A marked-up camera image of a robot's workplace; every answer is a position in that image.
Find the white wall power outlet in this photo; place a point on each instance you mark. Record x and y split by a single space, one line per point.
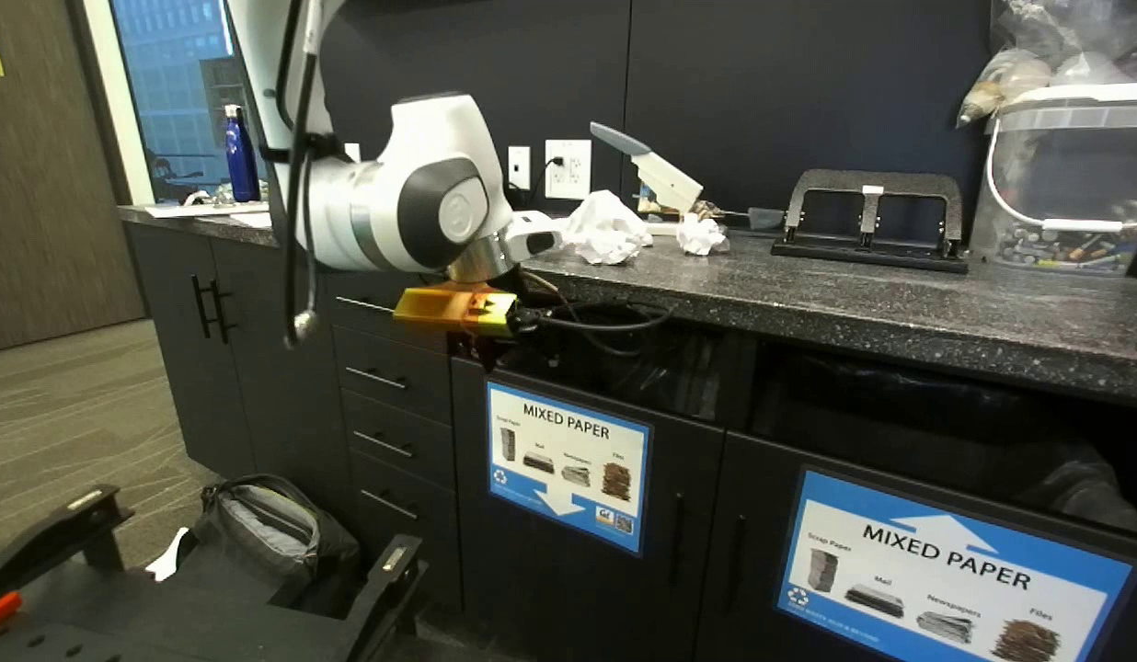
573 172

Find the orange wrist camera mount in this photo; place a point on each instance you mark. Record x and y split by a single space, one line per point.
450 308

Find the white paper sheet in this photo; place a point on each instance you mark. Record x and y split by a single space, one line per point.
187 211
256 217

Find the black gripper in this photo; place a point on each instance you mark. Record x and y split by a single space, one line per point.
534 319

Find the black grey backpack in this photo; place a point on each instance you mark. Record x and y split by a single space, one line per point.
273 527

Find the white paper scrap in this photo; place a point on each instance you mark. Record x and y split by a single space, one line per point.
169 559

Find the white window frame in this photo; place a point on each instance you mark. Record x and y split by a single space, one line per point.
115 96

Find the white spray bottle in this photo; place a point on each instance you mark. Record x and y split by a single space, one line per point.
665 182

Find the small white paper ball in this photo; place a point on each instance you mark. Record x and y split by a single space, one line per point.
702 237

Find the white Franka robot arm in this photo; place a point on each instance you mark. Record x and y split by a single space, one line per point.
371 207

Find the blue sign downward arrow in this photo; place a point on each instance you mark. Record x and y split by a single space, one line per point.
567 465

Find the blue sign upward arrow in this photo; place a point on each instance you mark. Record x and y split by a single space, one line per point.
946 574

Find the clear plastic bag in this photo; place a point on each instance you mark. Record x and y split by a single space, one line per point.
1048 30

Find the blue water bottle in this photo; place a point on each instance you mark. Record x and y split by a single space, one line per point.
236 166

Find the black bin cabinet door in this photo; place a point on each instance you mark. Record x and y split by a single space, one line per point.
754 552
684 589

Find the clear plastic storage container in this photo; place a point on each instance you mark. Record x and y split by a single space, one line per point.
1070 172

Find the white light switch plate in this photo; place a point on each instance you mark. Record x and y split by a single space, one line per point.
355 153

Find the rounded crumpled white paper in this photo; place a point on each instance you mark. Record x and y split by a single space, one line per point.
610 234

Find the small white wall plate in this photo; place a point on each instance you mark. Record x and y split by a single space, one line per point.
519 166

